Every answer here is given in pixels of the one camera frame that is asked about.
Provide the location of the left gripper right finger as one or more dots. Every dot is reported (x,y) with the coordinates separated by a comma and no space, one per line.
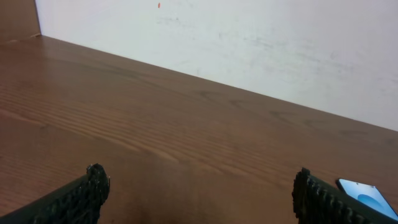
(315,201)

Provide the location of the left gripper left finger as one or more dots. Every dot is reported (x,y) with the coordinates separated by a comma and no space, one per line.
(78,202)

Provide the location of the blue screen Galaxy smartphone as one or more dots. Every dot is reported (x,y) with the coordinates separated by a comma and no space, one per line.
(368,195)

